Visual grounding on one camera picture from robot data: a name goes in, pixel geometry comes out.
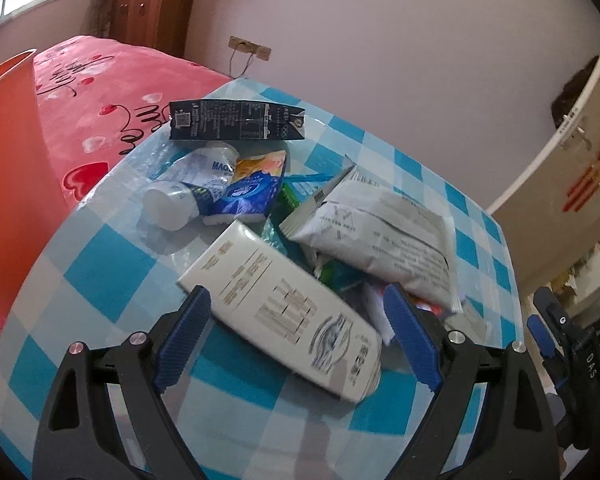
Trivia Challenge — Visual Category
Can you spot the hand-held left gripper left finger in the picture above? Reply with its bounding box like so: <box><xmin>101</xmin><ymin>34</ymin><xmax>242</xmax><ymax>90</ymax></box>
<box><xmin>32</xmin><ymin>285</ymin><xmax>213</xmax><ymax>480</ymax></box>

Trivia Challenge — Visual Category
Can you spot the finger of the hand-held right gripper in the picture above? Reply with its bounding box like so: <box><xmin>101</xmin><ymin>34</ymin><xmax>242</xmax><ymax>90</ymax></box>
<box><xmin>532</xmin><ymin>286</ymin><xmax>581</xmax><ymax>341</ymax></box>
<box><xmin>526</xmin><ymin>314</ymin><xmax>571</xmax><ymax>393</ymax></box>

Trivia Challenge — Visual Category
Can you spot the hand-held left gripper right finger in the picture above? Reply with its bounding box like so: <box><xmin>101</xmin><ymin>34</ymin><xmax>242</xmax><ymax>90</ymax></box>
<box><xmin>382</xmin><ymin>282</ymin><xmax>563</xmax><ymax>480</ymax></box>

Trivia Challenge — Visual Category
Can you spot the white milk carton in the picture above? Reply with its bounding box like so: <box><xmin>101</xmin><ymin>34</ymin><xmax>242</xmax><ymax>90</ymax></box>
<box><xmin>176</xmin><ymin>220</ymin><xmax>383</xmax><ymax>403</ymax></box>

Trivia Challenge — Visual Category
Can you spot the blue tissue pack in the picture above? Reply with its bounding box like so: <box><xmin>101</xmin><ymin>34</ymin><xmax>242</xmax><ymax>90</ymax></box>
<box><xmin>202</xmin><ymin>150</ymin><xmax>288</xmax><ymax>226</ymax></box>

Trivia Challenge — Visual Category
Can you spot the green snack wrapper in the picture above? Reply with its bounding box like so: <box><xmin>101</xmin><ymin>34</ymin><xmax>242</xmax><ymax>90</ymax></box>
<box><xmin>275</xmin><ymin>172</ymin><xmax>371</xmax><ymax>296</ymax></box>

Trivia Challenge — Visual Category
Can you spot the orange plastic bin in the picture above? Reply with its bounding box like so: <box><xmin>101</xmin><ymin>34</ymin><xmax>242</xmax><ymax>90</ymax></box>
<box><xmin>0</xmin><ymin>49</ymin><xmax>76</xmax><ymax>331</ymax></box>

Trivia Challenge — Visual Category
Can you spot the white and red wrapper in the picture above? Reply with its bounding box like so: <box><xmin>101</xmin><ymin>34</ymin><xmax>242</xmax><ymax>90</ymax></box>
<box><xmin>362</xmin><ymin>280</ymin><xmax>486</xmax><ymax>346</ymax></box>

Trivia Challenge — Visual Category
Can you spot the distant shelf with goods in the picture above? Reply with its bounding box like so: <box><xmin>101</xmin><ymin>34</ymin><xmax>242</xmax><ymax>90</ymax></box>
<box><xmin>560</xmin><ymin>235</ymin><xmax>600</xmax><ymax>311</ymax></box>

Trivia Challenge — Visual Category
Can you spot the blue checkered tablecloth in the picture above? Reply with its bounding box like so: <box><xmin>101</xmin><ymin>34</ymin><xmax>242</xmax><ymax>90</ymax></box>
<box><xmin>0</xmin><ymin>77</ymin><xmax>523</xmax><ymax>480</ymax></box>

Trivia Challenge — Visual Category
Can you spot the grey snack bag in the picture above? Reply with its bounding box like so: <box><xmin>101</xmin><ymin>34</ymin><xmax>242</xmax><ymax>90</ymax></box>
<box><xmin>279</xmin><ymin>157</ymin><xmax>463</xmax><ymax>313</ymax></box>

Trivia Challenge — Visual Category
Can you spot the white door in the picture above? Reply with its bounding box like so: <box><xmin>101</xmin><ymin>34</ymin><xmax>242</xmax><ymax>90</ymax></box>
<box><xmin>485</xmin><ymin>30</ymin><xmax>600</xmax><ymax>281</ymax></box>

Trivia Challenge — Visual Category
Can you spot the crushed clear plastic bottle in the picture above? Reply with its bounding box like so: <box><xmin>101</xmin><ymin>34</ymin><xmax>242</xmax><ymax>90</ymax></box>
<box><xmin>142</xmin><ymin>142</ymin><xmax>241</xmax><ymax>231</ymax></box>

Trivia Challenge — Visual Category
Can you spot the dark hanging bag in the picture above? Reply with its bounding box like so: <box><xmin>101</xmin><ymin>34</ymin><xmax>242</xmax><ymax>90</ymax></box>
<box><xmin>550</xmin><ymin>55</ymin><xmax>600</xmax><ymax>128</ymax></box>

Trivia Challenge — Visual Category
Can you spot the dark blue drink carton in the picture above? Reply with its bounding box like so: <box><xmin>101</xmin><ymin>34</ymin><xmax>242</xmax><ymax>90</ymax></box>
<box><xmin>168</xmin><ymin>99</ymin><xmax>307</xmax><ymax>142</ymax></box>

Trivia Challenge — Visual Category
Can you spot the pink heart-print bedspread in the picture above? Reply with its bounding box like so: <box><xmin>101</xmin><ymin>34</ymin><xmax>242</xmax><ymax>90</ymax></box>
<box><xmin>0</xmin><ymin>35</ymin><xmax>236</xmax><ymax>421</ymax></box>

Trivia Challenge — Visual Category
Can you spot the brown wooden cabinet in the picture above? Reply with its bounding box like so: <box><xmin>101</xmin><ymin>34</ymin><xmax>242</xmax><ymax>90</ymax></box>
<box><xmin>111</xmin><ymin>0</ymin><xmax>203</xmax><ymax>58</ymax></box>

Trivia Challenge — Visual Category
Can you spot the metal door handle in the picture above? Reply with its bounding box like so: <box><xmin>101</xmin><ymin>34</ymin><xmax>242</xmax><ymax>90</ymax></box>
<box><xmin>555</xmin><ymin>125</ymin><xmax>593</xmax><ymax>151</ymax></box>

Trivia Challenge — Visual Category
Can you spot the thin power cable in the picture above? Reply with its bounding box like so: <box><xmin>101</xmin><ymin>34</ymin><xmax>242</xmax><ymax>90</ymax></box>
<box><xmin>227</xmin><ymin>47</ymin><xmax>253</xmax><ymax>78</ymax></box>

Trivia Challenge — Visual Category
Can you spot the wall socket strip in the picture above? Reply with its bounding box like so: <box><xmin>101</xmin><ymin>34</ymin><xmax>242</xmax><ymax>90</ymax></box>
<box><xmin>228</xmin><ymin>36</ymin><xmax>272</xmax><ymax>62</ymax></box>

